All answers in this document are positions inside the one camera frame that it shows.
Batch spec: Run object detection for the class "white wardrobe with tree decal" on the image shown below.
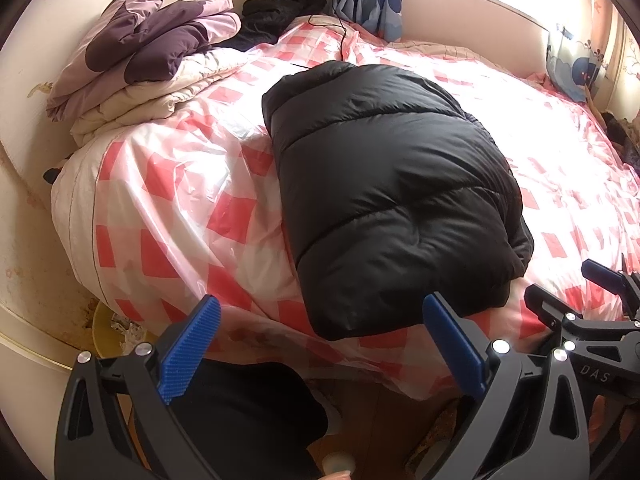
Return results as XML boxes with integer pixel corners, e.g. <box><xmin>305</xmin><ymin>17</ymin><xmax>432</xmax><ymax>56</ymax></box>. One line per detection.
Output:
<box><xmin>600</xmin><ymin>5</ymin><xmax>640</xmax><ymax>126</ymax></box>

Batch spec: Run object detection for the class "dark clothes heap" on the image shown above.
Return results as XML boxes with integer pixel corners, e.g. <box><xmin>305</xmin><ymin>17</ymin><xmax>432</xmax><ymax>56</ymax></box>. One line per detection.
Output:
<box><xmin>600</xmin><ymin>110</ymin><xmax>640</xmax><ymax>176</ymax></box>

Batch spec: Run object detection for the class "floral patterned cloth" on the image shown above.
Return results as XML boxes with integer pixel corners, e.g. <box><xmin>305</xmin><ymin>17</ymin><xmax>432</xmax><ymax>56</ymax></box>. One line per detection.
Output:
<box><xmin>405</xmin><ymin>400</ymin><xmax>473</xmax><ymax>471</ymax></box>

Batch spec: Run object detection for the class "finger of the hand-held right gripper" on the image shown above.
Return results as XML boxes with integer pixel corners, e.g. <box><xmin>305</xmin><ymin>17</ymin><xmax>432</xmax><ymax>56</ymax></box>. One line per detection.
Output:
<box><xmin>524</xmin><ymin>284</ymin><xmax>626</xmax><ymax>346</ymax></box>
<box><xmin>582</xmin><ymin>259</ymin><xmax>640</xmax><ymax>311</ymax></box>

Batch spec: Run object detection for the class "black puffer jacket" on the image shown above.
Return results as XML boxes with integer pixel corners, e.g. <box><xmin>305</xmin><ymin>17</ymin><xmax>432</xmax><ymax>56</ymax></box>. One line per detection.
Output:
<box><xmin>261</xmin><ymin>60</ymin><xmax>535</xmax><ymax>342</ymax></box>

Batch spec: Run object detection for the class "yellow basin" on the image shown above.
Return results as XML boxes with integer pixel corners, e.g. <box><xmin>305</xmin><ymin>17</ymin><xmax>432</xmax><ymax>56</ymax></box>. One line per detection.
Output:
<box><xmin>91</xmin><ymin>300</ymin><xmax>161</xmax><ymax>361</ymax></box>

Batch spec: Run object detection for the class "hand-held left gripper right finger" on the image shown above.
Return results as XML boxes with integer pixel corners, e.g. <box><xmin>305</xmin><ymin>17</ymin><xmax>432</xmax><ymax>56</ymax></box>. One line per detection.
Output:
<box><xmin>422</xmin><ymin>291</ymin><xmax>592</xmax><ymax>480</ymax></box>

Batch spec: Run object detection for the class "pink checkered plastic bed cover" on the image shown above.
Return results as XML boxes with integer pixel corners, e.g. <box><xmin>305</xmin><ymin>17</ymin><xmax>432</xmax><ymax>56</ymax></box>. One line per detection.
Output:
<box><xmin>50</xmin><ymin>20</ymin><xmax>640</xmax><ymax>401</ymax></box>

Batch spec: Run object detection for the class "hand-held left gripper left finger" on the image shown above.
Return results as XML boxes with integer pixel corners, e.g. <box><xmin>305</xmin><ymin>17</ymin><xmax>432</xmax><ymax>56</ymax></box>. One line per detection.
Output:
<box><xmin>54</xmin><ymin>295</ymin><xmax>223</xmax><ymax>480</ymax></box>

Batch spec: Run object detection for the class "person's black pants leg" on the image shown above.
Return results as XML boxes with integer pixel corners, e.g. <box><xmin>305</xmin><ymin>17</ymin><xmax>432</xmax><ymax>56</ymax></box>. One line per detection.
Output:
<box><xmin>170</xmin><ymin>360</ymin><xmax>331</xmax><ymax>480</ymax></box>

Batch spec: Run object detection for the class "black clothes pile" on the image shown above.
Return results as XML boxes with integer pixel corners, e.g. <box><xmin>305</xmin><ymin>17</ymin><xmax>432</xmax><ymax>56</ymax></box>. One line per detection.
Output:
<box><xmin>231</xmin><ymin>0</ymin><xmax>328</xmax><ymax>53</ymax></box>

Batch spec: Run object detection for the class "black charging cable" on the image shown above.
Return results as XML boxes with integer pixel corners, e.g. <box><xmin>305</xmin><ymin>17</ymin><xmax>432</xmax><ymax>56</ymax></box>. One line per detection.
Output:
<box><xmin>292</xmin><ymin>0</ymin><xmax>351</xmax><ymax>68</ymax></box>

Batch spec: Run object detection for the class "pale slipper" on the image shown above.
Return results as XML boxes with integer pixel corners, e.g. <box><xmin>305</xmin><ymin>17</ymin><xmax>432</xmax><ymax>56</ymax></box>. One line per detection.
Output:
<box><xmin>322</xmin><ymin>452</ymin><xmax>356</xmax><ymax>478</ymax></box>

